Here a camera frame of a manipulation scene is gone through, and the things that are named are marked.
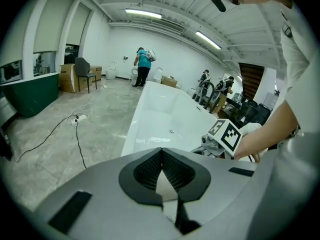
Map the white bathtub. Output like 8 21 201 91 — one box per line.
121 80 226 158

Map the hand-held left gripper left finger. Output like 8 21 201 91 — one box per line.
32 147 183 240

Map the dark green bathtub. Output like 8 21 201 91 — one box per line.
0 72 60 118

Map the ceiling air conditioner vent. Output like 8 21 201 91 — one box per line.
150 17 186 33

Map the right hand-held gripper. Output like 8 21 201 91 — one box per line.
189 118 243 160

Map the ceiling tube light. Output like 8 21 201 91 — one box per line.
124 8 163 20
195 30 223 51

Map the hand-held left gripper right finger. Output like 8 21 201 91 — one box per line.
162 147 258 240

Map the brown wooden staircase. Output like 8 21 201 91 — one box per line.
237 62 266 100

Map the black office chair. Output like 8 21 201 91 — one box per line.
254 103 273 126
239 100 259 125

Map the person's right hand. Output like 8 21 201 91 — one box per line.
239 122 262 138

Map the person's right forearm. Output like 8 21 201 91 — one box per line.
234 100 301 163

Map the brown cardboard box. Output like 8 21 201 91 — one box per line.
59 63 81 94
88 65 103 83
161 75 179 89

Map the black floor cable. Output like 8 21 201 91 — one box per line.
16 113 87 170

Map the dark padded chair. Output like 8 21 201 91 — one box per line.
74 56 97 94

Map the black shirt strap buckle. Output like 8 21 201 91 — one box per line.
280 8 294 39

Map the white power strip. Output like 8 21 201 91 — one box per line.
66 113 87 126

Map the white roller window blind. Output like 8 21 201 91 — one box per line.
33 0 75 54
66 2 91 46

